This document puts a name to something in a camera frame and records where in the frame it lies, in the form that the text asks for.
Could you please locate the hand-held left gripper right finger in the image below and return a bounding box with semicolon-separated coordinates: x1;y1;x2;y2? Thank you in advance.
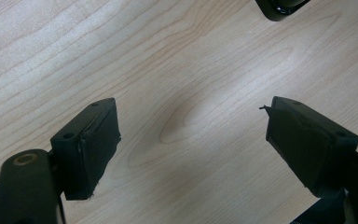
258;95;358;199

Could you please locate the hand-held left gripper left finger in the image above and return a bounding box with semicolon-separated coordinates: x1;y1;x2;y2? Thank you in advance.
49;97;122;201

